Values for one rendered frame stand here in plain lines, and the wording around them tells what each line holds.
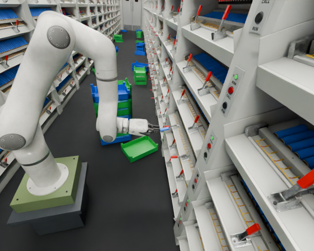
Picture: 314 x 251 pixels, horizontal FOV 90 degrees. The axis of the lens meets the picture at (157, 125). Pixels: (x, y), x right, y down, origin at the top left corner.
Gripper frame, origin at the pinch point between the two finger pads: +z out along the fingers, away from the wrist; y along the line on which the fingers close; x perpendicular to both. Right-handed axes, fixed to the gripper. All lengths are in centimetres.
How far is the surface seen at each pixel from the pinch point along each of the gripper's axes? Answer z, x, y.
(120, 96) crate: -24, 11, 53
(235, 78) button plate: 7, -44, -34
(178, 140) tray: 15.8, 8.0, 1.2
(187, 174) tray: 15.7, 8.0, -23.3
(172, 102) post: 14.4, -2.1, 31.3
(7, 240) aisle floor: -76, 69, -30
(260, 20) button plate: 6, -56, -35
